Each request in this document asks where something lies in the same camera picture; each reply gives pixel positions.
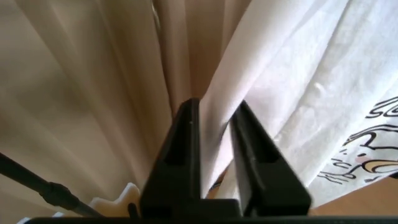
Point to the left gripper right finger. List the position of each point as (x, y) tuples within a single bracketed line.
[(264, 180)]

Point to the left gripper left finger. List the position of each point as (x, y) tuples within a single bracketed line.
[(177, 171)]

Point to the white printed t-shirt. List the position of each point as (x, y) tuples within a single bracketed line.
[(295, 77)]

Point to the black clothes rack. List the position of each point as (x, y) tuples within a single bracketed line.
[(56, 193)]

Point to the beige curtain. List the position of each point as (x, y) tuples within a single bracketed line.
[(77, 77)]

